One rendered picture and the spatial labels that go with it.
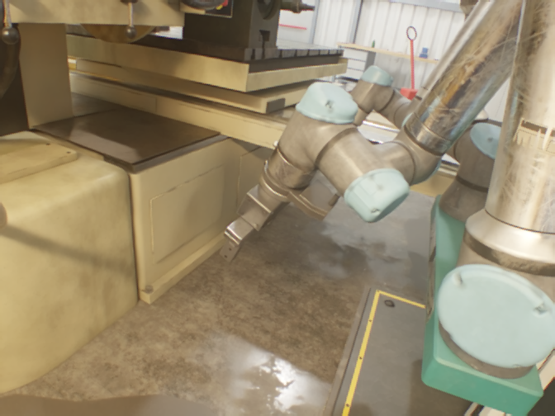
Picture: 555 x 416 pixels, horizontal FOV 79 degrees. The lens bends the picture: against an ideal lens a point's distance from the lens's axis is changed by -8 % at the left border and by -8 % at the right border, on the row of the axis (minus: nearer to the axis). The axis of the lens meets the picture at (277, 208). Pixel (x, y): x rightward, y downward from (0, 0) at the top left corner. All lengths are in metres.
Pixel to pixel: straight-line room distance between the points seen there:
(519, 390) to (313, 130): 0.46
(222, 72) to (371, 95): 0.66
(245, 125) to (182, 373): 1.02
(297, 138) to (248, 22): 0.99
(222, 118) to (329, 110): 1.24
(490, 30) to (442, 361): 0.44
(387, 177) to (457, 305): 0.17
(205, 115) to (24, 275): 1.01
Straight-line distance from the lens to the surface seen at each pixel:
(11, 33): 0.91
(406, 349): 1.16
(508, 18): 0.51
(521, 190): 0.37
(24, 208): 1.13
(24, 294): 1.23
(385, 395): 1.03
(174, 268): 1.71
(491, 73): 0.52
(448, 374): 0.60
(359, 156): 0.46
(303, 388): 1.38
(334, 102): 0.48
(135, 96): 2.02
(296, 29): 8.86
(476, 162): 0.99
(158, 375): 1.38
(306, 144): 0.49
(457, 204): 1.01
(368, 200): 0.45
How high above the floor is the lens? 1.11
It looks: 28 degrees down
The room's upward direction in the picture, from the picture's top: 9 degrees clockwise
